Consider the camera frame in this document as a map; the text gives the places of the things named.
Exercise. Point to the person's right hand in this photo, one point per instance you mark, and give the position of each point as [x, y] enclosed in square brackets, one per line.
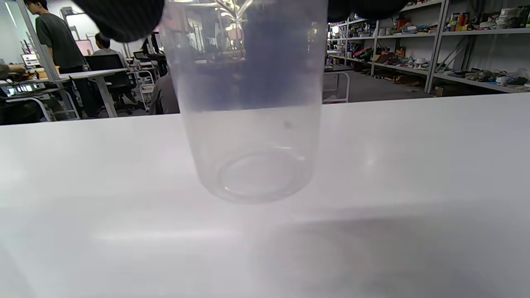
[120, 20]

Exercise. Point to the medium clear plastic beaker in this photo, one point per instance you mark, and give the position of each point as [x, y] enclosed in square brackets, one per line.
[256, 136]

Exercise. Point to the pink lit monitor screen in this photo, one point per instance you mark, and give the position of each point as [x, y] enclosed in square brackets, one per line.
[85, 47]

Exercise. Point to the black office chair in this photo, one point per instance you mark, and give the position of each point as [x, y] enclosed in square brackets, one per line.
[107, 68]

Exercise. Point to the white rolling cart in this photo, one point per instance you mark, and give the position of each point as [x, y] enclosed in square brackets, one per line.
[337, 73]

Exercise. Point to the grey metal shelving rack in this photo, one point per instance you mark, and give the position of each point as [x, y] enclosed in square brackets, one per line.
[439, 41]

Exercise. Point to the clutter of assorted colourful items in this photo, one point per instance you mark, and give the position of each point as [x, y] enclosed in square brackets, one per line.
[480, 76]

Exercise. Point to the white desk frame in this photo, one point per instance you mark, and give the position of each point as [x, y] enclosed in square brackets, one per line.
[105, 97]

